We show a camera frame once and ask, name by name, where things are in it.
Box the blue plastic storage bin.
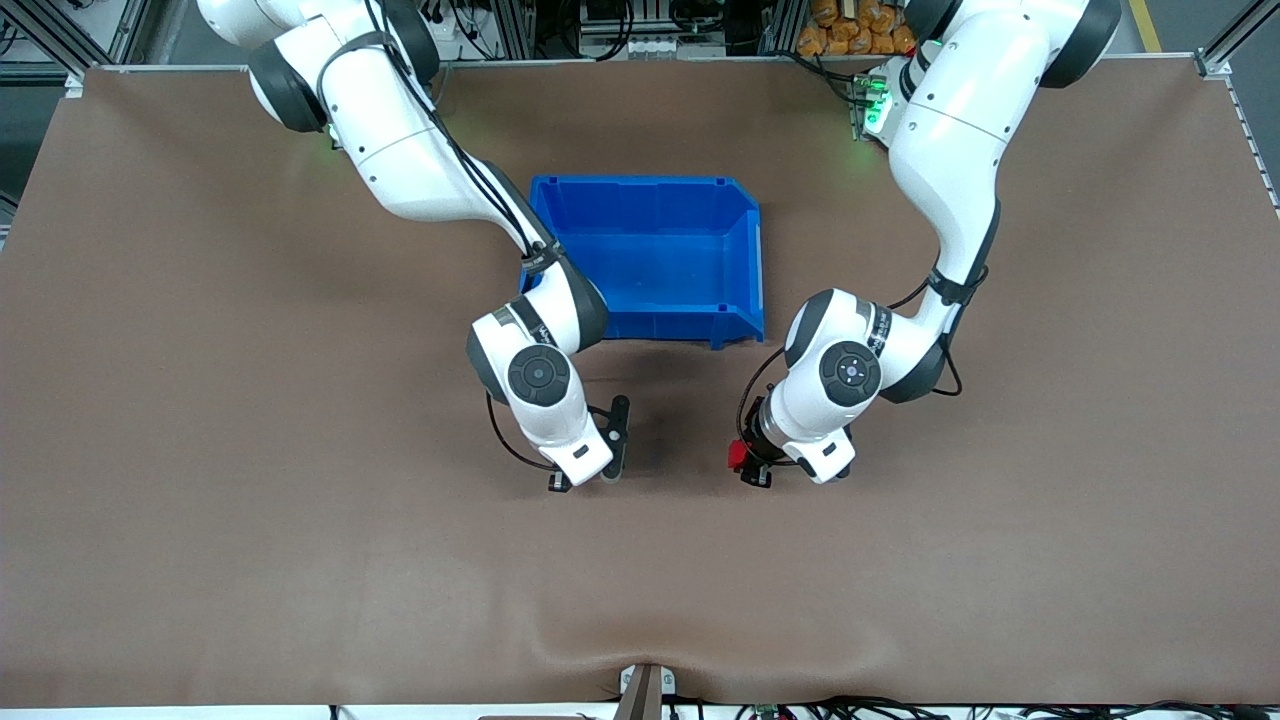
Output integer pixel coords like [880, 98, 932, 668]
[520, 176, 767, 350]

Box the white connector strip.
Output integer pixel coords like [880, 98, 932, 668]
[620, 35, 703, 59]

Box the brown table mat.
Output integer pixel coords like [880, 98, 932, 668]
[0, 58, 1280, 709]

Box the orange bagged goods pile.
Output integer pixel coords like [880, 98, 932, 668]
[797, 0, 916, 57]

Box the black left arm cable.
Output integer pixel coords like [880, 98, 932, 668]
[736, 200, 1003, 471]

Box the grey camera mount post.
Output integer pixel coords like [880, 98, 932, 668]
[615, 662, 676, 720]

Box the black cable bundle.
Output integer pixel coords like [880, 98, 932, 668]
[670, 695, 966, 720]
[1020, 700, 1280, 720]

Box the silver table edge rail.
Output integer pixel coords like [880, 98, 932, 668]
[100, 54, 1198, 73]

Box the aluminium frame post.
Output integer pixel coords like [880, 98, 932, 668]
[757, 0, 801, 56]
[497, 0, 537, 59]

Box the perforated silver side rail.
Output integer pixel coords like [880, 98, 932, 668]
[1225, 75, 1280, 216]

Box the aluminium frame strut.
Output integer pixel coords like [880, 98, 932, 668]
[18, 0, 91, 98]
[1195, 0, 1280, 81]

